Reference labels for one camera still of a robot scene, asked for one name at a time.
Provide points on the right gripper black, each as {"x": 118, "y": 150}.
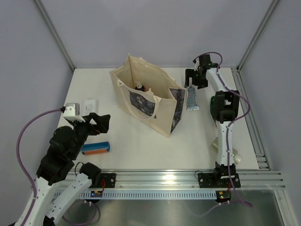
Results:
{"x": 190, "y": 73}

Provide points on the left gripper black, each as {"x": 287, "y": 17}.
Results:
{"x": 102, "y": 120}

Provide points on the silver blue tube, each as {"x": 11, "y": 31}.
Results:
{"x": 191, "y": 100}

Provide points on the beige pump bottle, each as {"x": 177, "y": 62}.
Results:
{"x": 150, "y": 92}

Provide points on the orange blue spray bottle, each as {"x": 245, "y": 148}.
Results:
{"x": 140, "y": 87}

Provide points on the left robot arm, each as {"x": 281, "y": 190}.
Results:
{"x": 42, "y": 208}

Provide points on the beige canvas tote bag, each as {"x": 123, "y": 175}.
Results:
{"x": 161, "y": 111}

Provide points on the white bottle black cap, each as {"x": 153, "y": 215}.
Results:
{"x": 90, "y": 106}

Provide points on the lying green bottle beige cap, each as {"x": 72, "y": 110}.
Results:
{"x": 237, "y": 158}

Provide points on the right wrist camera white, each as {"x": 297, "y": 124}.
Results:
{"x": 196, "y": 63}

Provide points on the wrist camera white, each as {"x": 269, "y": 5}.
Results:
{"x": 72, "y": 112}
{"x": 196, "y": 63}

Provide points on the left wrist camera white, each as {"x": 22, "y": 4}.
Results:
{"x": 72, "y": 112}

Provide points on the right aluminium frame post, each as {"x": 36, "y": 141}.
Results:
{"x": 265, "y": 20}

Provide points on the aluminium frame post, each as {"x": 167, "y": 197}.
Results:
{"x": 265, "y": 20}
{"x": 54, "y": 34}

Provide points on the white slotted cable duct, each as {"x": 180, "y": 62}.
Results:
{"x": 148, "y": 195}

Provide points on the left aluminium frame post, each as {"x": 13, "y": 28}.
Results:
{"x": 54, "y": 34}

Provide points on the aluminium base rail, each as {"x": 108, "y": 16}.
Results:
{"x": 187, "y": 179}

